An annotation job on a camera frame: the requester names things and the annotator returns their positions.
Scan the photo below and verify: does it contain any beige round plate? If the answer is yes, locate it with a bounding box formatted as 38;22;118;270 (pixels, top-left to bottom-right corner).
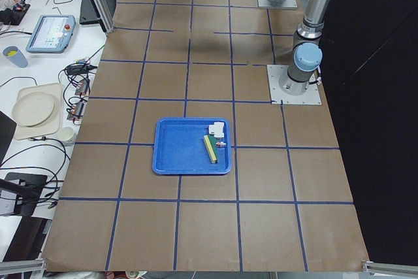
12;91;54;127

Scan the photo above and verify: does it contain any blue grey cup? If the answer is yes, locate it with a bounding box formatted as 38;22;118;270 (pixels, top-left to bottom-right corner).
3;46;28;68

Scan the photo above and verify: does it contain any white paper cup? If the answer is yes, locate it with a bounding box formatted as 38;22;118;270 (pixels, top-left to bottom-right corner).
57;127;78;146

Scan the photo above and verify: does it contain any near teach pendant tablet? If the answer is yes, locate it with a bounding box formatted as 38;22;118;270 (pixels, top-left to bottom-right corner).
25;15;76;54

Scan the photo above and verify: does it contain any blue plastic tray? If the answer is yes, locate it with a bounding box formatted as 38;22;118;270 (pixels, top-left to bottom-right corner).
152;118;232;176

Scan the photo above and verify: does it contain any white circuit breaker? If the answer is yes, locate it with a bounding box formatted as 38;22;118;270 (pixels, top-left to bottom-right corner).
208;122;225;139

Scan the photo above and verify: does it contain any black laptop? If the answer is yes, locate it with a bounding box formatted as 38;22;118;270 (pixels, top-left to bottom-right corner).
79;0;118;25

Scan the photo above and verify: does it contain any beige rectangular tray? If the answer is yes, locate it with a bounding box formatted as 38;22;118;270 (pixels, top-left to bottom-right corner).
12;83;63;140

